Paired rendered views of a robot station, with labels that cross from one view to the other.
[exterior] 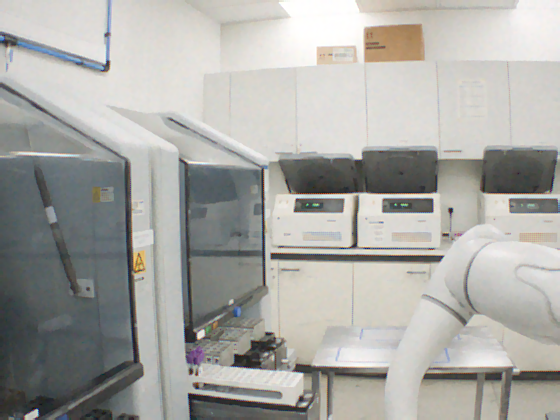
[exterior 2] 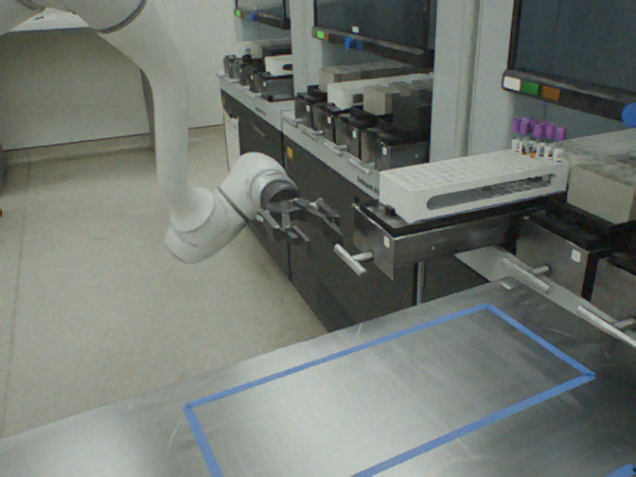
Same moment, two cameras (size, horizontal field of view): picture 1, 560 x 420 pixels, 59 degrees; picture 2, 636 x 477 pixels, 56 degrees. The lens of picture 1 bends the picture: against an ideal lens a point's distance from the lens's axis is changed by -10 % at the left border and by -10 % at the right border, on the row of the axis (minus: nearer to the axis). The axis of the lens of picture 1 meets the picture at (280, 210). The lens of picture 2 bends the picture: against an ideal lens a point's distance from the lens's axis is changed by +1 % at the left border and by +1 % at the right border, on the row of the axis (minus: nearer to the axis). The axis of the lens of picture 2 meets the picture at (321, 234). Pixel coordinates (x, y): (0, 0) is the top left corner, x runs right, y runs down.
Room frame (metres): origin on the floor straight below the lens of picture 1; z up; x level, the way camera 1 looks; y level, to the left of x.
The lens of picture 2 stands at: (1.87, -0.65, 1.18)
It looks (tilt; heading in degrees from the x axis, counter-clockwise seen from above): 25 degrees down; 142
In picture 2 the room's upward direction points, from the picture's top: 2 degrees counter-clockwise
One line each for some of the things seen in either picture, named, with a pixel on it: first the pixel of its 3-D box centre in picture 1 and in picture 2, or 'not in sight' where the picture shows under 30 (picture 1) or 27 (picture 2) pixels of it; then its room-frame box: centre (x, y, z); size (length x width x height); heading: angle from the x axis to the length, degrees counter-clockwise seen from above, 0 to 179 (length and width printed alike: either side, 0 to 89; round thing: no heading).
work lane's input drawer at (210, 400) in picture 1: (195, 398); (538, 202); (1.35, 0.23, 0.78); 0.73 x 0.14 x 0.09; 74
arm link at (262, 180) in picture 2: not in sight; (274, 194); (0.93, -0.04, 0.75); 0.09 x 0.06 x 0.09; 74
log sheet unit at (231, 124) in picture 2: not in sight; (231, 148); (-0.37, 0.59, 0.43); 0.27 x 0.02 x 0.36; 164
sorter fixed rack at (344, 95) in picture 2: not in sight; (383, 93); (0.69, 0.50, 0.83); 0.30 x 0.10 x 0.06; 74
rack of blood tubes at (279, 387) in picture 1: (242, 386); (473, 185); (1.31, 0.10, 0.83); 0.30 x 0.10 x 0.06; 74
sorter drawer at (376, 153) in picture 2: not in sight; (493, 132); (1.02, 0.54, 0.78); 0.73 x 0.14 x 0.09; 74
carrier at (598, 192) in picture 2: (224, 358); (603, 194); (1.48, 0.17, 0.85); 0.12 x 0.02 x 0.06; 165
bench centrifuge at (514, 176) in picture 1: (519, 195); not in sight; (3.51, -1.67, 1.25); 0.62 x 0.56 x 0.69; 164
